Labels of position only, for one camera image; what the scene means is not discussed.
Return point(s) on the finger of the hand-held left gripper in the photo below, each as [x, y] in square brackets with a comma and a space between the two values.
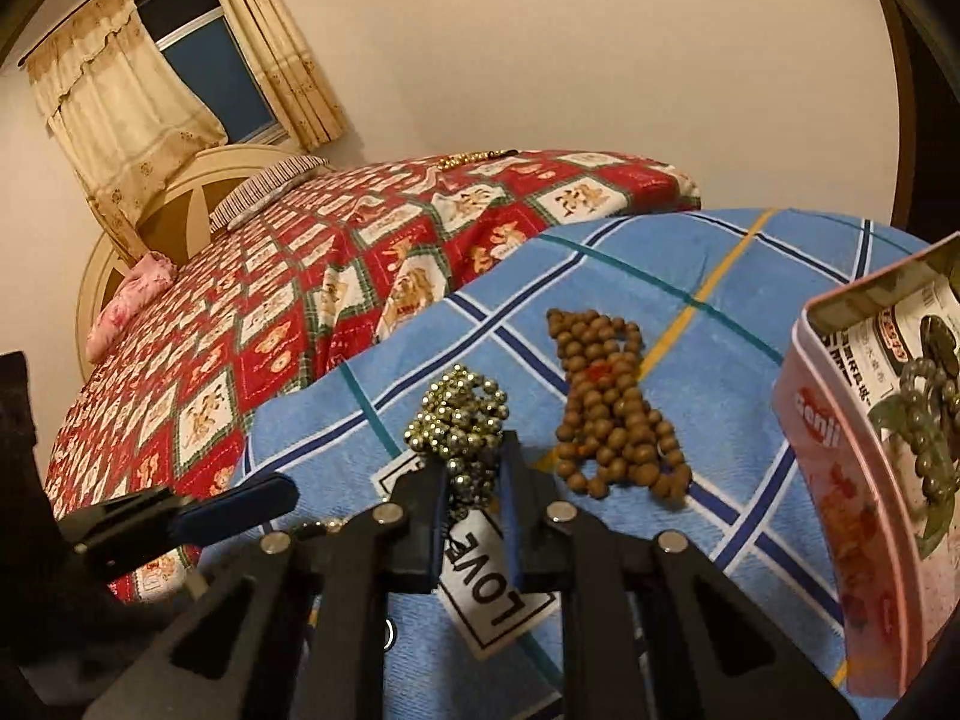
[240, 499]

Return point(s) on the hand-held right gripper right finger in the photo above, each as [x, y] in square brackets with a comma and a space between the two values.
[511, 525]

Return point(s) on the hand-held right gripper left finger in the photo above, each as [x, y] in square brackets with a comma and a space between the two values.
[435, 540]

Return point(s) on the pink floral tin box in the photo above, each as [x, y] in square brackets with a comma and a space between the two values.
[840, 510]

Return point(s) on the pink pillow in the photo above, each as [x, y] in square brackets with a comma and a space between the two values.
[127, 300]

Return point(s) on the red printed bedspread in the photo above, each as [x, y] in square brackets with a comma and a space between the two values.
[300, 255]

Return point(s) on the cream wooden headboard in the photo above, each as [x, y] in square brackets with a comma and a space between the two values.
[180, 195]

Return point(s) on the striped pillow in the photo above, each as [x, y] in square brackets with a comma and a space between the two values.
[262, 187]

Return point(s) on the white packet with dark print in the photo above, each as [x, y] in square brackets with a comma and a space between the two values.
[862, 367]

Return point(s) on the beige patterned curtain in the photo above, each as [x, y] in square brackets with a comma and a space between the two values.
[127, 105]
[277, 52]

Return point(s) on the window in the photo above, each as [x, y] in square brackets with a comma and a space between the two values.
[225, 75]

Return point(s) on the brown door frame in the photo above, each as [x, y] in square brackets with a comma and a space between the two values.
[904, 105]

